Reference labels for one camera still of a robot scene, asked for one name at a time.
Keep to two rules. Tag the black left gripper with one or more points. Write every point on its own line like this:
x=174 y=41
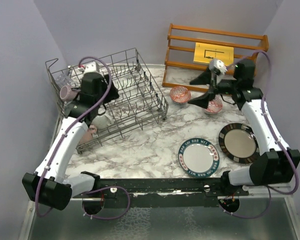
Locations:
x=112 y=94

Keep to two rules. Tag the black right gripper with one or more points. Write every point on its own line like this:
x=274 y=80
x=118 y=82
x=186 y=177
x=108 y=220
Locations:
x=202 y=101

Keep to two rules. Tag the white speckled mug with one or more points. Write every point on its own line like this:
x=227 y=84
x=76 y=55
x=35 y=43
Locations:
x=102 y=121

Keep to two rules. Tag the pink mug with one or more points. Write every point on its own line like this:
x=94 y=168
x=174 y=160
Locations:
x=89 y=135

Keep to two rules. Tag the purple glass mug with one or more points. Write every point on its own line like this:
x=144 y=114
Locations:
x=67 y=93

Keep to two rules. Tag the clear octagonal glass tumbler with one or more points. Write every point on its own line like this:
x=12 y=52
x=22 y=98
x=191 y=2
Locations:
x=63 y=80

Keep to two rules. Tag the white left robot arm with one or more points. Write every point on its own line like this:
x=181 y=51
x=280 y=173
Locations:
x=47 y=185

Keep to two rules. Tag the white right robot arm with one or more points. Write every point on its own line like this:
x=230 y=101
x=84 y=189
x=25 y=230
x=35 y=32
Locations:
x=277 y=162

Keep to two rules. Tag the wooden shelf rack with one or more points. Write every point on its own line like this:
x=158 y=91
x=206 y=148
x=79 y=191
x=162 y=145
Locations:
x=187 y=44

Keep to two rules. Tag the red patterned bowl far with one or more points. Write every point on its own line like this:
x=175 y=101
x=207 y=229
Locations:
x=214 y=106

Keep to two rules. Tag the red patterned bowl near mug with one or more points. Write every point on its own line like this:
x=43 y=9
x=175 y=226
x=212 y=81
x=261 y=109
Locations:
x=180 y=94

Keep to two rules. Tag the yellow book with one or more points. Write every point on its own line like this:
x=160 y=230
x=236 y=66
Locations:
x=204 y=53

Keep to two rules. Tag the dark rimmed beige plate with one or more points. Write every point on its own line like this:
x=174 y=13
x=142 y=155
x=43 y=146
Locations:
x=238 y=142

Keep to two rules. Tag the green rimmed white plate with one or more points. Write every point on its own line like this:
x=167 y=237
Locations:
x=198 y=157

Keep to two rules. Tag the grey wire dish rack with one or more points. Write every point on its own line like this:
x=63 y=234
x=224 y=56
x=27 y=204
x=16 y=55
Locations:
x=140 y=102

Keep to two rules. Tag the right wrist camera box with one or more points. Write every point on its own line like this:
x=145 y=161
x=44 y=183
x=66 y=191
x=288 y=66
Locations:
x=217 y=67

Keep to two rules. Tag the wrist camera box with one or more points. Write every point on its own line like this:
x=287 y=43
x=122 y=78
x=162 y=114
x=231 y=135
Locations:
x=217 y=67
x=91 y=67

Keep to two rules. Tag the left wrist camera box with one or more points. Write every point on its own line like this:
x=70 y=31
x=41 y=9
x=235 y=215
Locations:
x=91 y=67

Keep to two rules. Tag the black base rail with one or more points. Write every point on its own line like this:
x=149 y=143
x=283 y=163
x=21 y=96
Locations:
x=161 y=192

